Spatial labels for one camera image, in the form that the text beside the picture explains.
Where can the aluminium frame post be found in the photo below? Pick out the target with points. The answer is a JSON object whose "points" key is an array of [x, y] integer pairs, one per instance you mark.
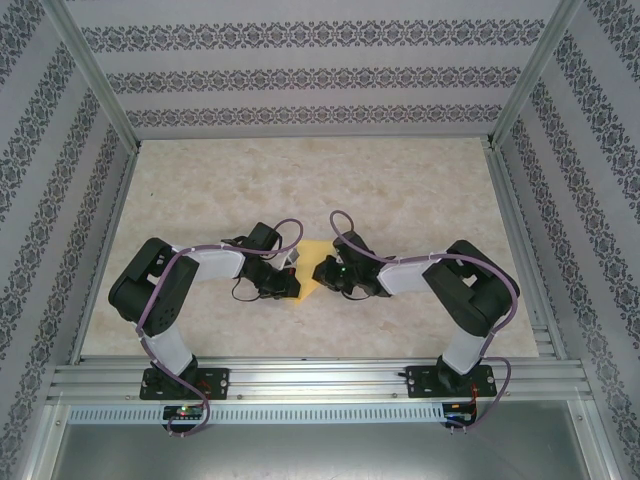
{"points": [[95, 75], [531, 75]]}

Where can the circuit board with green light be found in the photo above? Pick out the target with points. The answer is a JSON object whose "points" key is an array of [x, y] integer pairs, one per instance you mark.
{"points": [[182, 412]]}

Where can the long aluminium mounting rail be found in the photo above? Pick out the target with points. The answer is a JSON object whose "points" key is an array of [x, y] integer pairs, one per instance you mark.
{"points": [[320, 375]]}

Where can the yellow paper sheet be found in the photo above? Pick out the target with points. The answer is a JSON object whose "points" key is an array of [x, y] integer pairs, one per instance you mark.
{"points": [[307, 270]]}

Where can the circuit board with blue light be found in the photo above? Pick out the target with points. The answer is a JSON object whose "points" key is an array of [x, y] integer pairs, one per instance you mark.
{"points": [[457, 410]]}

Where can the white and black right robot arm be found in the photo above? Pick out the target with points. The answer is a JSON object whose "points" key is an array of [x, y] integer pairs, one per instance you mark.
{"points": [[405, 277]]}

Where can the grey metal shelf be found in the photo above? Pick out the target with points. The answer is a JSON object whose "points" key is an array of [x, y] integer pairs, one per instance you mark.
{"points": [[320, 455]]}

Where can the white left camera bracket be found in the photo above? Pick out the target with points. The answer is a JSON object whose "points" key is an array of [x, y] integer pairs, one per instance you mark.
{"points": [[292, 257]]}

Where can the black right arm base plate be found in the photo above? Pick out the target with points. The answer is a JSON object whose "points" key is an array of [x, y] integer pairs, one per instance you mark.
{"points": [[417, 382]]}

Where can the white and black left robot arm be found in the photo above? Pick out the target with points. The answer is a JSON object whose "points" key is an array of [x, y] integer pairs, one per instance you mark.
{"points": [[165, 345]]}

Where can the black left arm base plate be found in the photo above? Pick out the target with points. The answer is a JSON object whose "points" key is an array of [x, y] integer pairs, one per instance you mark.
{"points": [[217, 382]]}

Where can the aluminium side rail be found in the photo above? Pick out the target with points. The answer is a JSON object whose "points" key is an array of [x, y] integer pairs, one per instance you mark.
{"points": [[510, 200], [106, 240]]}

